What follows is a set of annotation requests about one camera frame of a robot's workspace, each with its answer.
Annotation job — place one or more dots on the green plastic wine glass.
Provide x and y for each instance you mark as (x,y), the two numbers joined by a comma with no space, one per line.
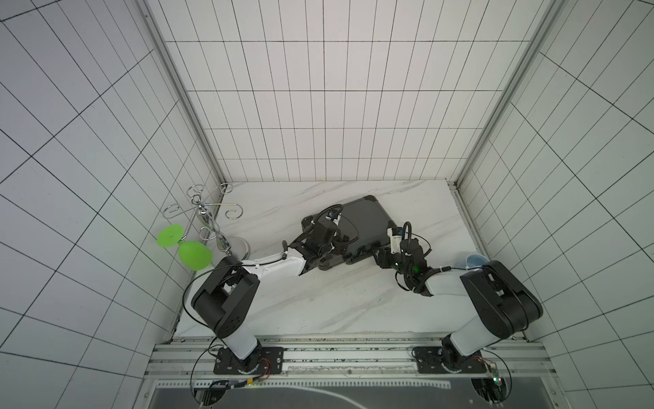
(193,254)

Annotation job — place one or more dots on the black poker set case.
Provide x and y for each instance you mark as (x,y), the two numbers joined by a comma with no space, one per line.
(363,228)

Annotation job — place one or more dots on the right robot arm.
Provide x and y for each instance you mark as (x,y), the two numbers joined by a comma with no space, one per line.
(502,304)

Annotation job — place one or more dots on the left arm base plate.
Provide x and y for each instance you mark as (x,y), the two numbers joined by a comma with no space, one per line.
(262,361)

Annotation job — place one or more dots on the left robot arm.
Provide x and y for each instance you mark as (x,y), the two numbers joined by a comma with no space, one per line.
(224,299)

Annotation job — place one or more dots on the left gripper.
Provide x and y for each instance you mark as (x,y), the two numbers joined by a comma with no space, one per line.
(341,244)

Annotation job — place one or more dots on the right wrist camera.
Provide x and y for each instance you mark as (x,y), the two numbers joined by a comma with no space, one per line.
(396,236)

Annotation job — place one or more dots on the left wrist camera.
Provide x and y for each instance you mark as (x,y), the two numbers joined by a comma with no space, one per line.
(332,215)

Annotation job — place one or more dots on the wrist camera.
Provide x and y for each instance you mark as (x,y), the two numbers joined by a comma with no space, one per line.
(396,236)
(332,215)

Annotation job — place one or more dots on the light blue mug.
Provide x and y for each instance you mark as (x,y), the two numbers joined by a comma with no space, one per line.
(476,261)

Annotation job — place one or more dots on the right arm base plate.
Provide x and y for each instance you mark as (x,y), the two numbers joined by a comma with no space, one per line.
(439,360)

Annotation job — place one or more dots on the aluminium mounting rail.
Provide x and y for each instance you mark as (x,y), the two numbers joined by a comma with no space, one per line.
(341,362)

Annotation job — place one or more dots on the chrome glass holder stand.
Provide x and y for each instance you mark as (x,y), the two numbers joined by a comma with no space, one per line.
(235,247)

